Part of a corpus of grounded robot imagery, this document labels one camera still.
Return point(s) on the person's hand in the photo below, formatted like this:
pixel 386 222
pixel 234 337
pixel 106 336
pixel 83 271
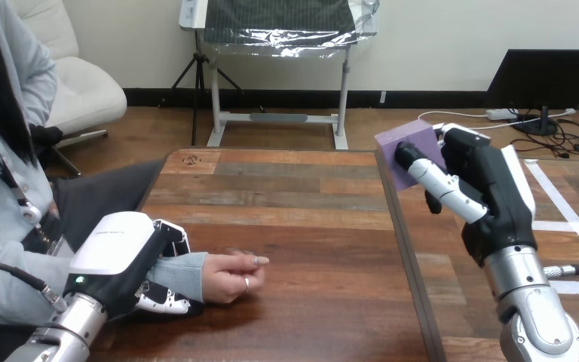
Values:
pixel 229 280

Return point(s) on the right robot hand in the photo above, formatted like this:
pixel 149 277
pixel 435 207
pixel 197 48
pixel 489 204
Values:
pixel 494 190

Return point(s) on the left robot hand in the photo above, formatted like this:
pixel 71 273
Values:
pixel 112 245

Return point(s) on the purple block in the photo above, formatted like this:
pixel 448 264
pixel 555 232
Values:
pixel 409 145

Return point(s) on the person's forearm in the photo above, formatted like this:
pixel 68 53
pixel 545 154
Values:
pixel 69 280

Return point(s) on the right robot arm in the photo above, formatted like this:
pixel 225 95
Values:
pixel 531 310

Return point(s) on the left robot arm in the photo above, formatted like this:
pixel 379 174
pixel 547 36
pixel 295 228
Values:
pixel 62 332

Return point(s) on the person's body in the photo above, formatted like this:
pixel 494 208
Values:
pixel 10 150

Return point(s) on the white power strip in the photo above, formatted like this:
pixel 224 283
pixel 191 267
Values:
pixel 502 114

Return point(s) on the dark screen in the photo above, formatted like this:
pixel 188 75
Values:
pixel 544 82

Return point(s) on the white cushioned chair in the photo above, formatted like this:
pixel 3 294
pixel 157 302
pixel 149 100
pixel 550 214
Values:
pixel 79 85

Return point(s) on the white desk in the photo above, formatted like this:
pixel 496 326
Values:
pixel 274 120

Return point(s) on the black tripod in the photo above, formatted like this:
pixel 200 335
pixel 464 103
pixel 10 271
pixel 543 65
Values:
pixel 199 85

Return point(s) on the foil sheet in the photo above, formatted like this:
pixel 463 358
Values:
pixel 289 22

